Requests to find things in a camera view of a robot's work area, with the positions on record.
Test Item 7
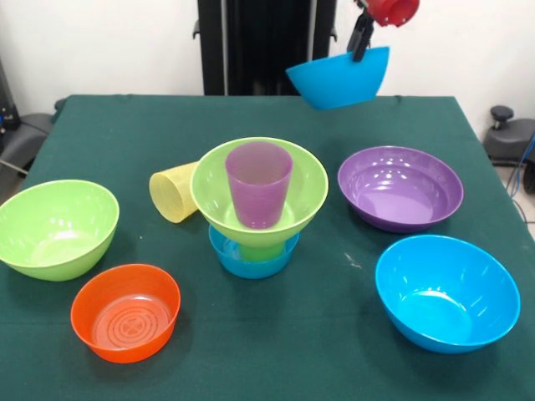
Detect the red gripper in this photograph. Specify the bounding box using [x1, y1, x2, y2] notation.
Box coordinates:
[346, 0, 420, 63]

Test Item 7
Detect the purple plastic bowl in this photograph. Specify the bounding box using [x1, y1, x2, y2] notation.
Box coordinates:
[337, 145, 464, 234]

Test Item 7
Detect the purple plastic cup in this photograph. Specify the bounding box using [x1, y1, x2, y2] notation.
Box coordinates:
[225, 141, 293, 230]

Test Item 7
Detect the green plastic bowl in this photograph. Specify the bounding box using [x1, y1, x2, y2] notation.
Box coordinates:
[189, 136, 329, 250]
[0, 179, 120, 282]

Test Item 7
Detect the green plastic cup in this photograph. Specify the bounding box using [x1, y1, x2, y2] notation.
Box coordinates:
[238, 242, 286, 263]

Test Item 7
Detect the yellow plastic cup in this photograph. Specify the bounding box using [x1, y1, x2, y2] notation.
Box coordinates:
[149, 161, 201, 225]

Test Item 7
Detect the small blue plastic bowl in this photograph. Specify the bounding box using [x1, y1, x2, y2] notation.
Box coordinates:
[207, 223, 301, 280]

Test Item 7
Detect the small orange plastic bowl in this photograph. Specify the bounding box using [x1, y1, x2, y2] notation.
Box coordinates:
[69, 263, 182, 364]

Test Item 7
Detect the grey base with black knob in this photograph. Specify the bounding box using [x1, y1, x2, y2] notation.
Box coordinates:
[484, 104, 535, 168]

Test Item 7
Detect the dark green tablecloth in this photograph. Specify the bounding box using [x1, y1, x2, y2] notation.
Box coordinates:
[0, 94, 535, 401]

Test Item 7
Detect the grey wheeled base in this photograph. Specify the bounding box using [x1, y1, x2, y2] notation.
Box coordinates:
[0, 112, 54, 176]

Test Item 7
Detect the black equipment casing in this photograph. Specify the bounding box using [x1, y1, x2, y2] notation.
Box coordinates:
[0, 56, 21, 155]

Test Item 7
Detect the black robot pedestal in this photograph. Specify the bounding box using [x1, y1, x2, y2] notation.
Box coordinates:
[192, 0, 338, 98]

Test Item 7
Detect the blue cable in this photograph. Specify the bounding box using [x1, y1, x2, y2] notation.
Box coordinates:
[507, 133, 535, 197]

